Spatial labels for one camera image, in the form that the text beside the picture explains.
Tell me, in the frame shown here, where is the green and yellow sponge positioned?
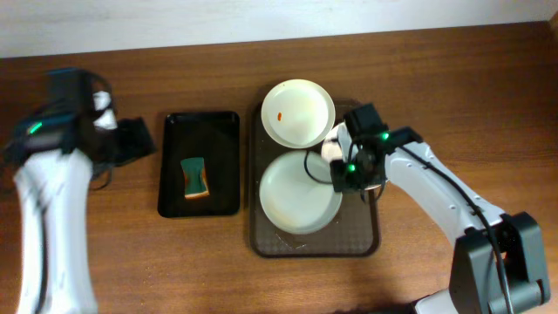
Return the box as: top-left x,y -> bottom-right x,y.
180,157 -> 209,199

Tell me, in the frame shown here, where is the white plate with red stain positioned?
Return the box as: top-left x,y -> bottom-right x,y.
321,122 -> 374,164

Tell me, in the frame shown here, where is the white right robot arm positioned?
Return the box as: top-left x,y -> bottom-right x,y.
322,124 -> 551,313

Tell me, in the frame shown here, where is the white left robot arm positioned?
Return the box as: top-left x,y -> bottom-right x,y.
3,68 -> 156,313

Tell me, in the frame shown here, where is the brown checkered serving tray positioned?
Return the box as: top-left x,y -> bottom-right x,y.
246,104 -> 380,258

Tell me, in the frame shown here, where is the small black tray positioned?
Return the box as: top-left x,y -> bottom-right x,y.
158,111 -> 241,218

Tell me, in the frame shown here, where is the white plate at tray top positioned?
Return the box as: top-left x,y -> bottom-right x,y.
261,79 -> 336,149

